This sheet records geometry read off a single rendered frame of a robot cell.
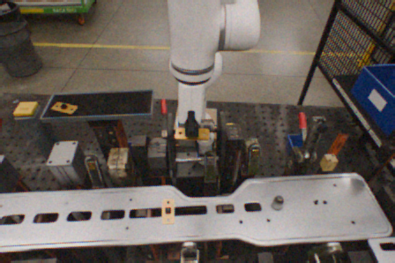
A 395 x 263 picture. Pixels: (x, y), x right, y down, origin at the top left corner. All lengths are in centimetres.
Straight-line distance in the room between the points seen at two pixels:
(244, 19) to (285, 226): 61
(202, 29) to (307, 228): 65
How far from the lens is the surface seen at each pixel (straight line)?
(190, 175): 94
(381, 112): 123
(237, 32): 45
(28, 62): 363
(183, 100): 51
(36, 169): 151
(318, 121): 86
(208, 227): 81
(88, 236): 86
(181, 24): 44
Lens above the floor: 175
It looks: 47 degrees down
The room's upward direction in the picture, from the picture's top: straight up
